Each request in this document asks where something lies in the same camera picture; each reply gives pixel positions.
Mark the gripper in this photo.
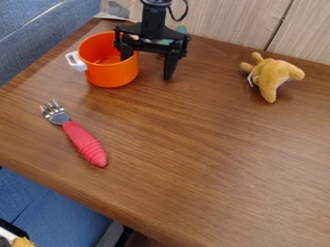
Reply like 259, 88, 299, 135
112, 23, 193, 81

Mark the orange pot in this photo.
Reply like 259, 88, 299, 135
64, 30, 142, 89

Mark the yellow plush animal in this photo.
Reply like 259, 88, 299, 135
238, 51, 307, 104

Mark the red handled fork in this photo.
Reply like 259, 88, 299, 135
39, 99, 109, 168

